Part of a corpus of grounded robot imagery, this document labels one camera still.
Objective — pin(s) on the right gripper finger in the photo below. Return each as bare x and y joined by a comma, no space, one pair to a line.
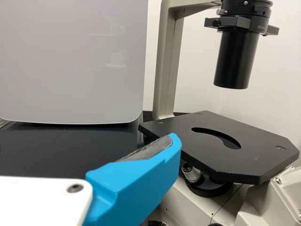
131,179

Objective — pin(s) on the black platform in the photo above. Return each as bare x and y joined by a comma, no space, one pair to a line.
58,146

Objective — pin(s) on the cream microscope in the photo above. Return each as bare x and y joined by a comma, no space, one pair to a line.
211,150

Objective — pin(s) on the white box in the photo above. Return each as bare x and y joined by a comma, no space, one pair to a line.
70,58

